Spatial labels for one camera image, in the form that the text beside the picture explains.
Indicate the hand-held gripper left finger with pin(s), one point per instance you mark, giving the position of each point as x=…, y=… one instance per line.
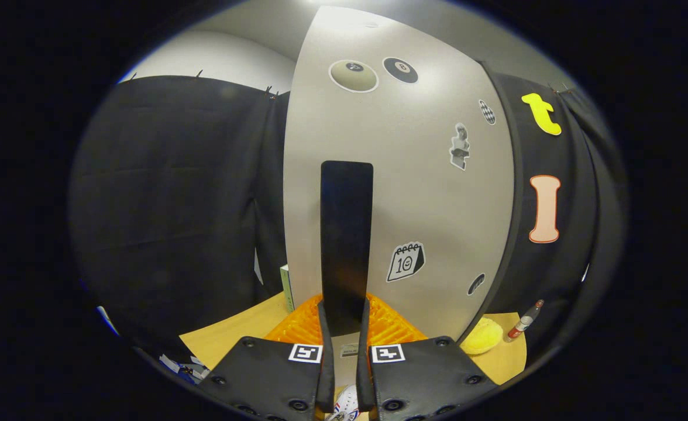
x=274, y=374

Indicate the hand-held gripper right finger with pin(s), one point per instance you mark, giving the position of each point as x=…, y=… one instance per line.
x=426, y=374

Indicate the white canvas shoe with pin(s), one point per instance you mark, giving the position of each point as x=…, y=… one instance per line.
x=347, y=403

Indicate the yellow plush toy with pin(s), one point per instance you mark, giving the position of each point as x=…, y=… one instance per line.
x=483, y=338

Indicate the green spine book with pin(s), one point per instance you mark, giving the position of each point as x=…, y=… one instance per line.
x=286, y=289

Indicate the blue white patterned cloth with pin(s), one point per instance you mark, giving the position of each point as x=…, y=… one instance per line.
x=186, y=369

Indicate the white paper sheet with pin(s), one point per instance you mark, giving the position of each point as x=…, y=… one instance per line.
x=258, y=269

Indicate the small red white bottle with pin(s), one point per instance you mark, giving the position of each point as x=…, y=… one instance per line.
x=522, y=324

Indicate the black backdrop cloth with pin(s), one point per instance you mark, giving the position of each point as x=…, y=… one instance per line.
x=174, y=204

